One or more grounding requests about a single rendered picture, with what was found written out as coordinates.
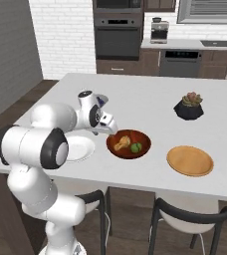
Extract grey dishwasher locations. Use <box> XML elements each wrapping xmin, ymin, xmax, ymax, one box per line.
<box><xmin>158</xmin><ymin>49</ymin><xmax>203</xmax><ymax>79</ymax></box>

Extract brown narrow base cupboard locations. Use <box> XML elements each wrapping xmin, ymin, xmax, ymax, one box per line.
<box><xmin>138</xmin><ymin>48</ymin><xmax>161</xmax><ymax>77</ymax></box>

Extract built-in dark microwave oven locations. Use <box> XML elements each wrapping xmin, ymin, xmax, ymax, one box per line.
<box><xmin>92</xmin><ymin>0</ymin><xmax>145</xmax><ymax>15</ymax></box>

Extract round wooden plate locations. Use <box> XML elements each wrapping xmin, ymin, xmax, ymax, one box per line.
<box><xmin>165</xmin><ymin>144</ymin><xmax>215</xmax><ymax>178</ymax></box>

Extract black chair with white seat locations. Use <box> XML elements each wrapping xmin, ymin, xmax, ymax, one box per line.
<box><xmin>73</xmin><ymin>188</ymin><xmax>114</xmax><ymax>255</ymax></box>
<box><xmin>147</xmin><ymin>196</ymin><xmax>227</xmax><ymax>255</ymax></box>

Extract red-brown bowl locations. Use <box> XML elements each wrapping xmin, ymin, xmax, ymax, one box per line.
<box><xmin>106</xmin><ymin>128</ymin><xmax>152</xmax><ymax>160</ymax></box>

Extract brown drawer under oven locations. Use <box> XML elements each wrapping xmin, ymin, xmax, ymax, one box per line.
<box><xmin>96</xmin><ymin>59</ymin><xmax>143</xmax><ymax>76</ymax></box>

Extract window with grey blinds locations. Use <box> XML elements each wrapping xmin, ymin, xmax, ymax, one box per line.
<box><xmin>176</xmin><ymin>0</ymin><xmax>227</xmax><ymax>25</ymax></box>

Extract brown wall cupboard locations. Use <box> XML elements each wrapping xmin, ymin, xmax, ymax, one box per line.
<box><xmin>143</xmin><ymin>0</ymin><xmax>178</xmax><ymax>13</ymax></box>

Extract silver coffee machine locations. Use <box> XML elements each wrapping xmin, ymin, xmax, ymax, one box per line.
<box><xmin>149</xmin><ymin>16</ymin><xmax>170</xmax><ymax>45</ymax></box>

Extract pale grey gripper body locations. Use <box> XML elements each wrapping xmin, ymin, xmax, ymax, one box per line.
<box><xmin>98</xmin><ymin>114</ymin><xmax>119</xmax><ymax>135</ymax></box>

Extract succulent in black pot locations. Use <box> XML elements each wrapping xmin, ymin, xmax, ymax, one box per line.
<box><xmin>172</xmin><ymin>91</ymin><xmax>205</xmax><ymax>122</ymax></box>

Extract white plate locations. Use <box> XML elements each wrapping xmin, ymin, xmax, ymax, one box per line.
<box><xmin>64</xmin><ymin>134</ymin><xmax>97</xmax><ymax>164</ymax></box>

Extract brown base cupboards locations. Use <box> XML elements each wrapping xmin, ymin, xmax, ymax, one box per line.
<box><xmin>198</xmin><ymin>49</ymin><xmax>227</xmax><ymax>81</ymax></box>

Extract chicken drumstick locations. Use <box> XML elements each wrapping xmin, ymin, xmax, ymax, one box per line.
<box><xmin>113</xmin><ymin>134</ymin><xmax>132</xmax><ymax>152</ymax></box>

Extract green lime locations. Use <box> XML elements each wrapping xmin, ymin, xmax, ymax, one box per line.
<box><xmin>129</xmin><ymin>141</ymin><xmax>143</xmax><ymax>154</ymax></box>

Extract dark sink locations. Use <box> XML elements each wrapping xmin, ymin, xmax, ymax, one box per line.
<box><xmin>200</xmin><ymin>39</ymin><xmax>227</xmax><ymax>48</ymax></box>

